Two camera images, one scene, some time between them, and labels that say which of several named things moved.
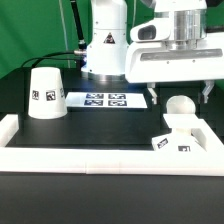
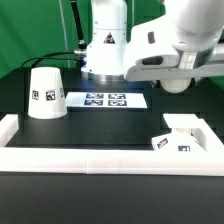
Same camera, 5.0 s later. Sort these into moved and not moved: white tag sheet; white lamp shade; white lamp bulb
Moved: white lamp bulb
Not moved: white lamp shade; white tag sheet
